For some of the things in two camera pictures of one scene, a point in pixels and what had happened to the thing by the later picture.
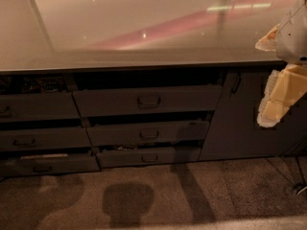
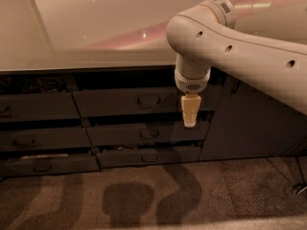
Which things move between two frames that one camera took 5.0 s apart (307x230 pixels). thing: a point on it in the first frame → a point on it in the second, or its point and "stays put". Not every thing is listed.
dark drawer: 148,101 stays put
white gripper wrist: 294,38 → 192,84
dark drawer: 148,133 stays put
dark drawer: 32,139 stays put
